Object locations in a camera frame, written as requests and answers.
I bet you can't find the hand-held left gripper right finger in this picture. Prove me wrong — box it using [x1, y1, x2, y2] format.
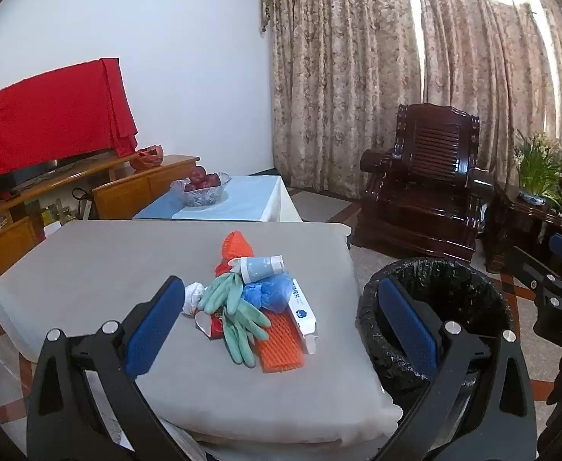
[372, 279, 538, 461]

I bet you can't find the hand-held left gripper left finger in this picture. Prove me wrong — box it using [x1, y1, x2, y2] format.
[26, 276, 200, 461]

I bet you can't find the white paper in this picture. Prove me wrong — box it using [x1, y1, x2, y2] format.
[182, 282, 207, 317]

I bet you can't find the red paper box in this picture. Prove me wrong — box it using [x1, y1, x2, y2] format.
[194, 307, 227, 342]

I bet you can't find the trash bin with black bag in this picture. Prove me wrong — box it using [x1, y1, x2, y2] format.
[356, 258, 514, 401]

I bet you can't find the green rubber glove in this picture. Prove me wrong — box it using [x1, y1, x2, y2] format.
[198, 273, 244, 315]
[220, 293, 272, 368]

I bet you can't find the white toothpaste box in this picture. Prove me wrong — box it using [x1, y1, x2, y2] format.
[285, 279, 320, 355]

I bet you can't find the bulgy orange foam fruit net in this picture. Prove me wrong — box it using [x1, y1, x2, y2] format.
[220, 231, 256, 262]

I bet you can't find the blue toothpaste tube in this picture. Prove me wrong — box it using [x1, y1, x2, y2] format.
[228, 254, 285, 284]

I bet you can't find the dark wooden side table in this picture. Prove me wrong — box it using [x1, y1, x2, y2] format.
[481, 180, 562, 274]

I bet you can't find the potted green plant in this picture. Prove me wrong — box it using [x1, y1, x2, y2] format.
[512, 129, 562, 209]

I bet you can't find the glass fruit bowl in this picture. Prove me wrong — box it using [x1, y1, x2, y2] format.
[169, 172, 232, 208]

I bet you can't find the group of small bottles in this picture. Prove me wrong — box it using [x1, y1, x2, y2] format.
[40, 200, 86, 226]

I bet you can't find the small white-clothed side table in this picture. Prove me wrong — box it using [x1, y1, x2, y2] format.
[133, 175, 282, 222]

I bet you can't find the wooden television cabinet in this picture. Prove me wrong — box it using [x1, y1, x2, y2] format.
[0, 154, 200, 322]

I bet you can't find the white tablecloth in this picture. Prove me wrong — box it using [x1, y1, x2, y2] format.
[266, 176, 303, 223]

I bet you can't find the red cloth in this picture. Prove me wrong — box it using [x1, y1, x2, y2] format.
[0, 58, 138, 212]

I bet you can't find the beige patterned curtain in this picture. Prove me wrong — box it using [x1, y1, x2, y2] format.
[260, 0, 562, 202]

